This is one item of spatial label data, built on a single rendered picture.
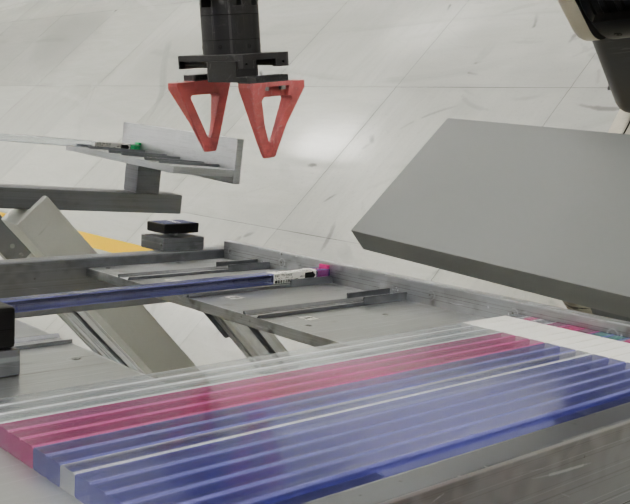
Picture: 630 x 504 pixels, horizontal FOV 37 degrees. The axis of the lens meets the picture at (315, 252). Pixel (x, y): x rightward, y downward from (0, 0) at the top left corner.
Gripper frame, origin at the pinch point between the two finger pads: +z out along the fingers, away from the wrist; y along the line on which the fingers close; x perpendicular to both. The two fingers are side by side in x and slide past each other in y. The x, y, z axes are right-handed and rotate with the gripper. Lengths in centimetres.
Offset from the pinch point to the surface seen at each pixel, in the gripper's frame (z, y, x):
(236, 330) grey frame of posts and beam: 27.1, -20.3, 13.2
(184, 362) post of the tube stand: 40, -46, 21
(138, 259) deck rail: 14.2, -18.3, -1.8
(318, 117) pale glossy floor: 15, -141, 138
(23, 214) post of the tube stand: 12.1, -47.6, -2.0
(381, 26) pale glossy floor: -11, -149, 176
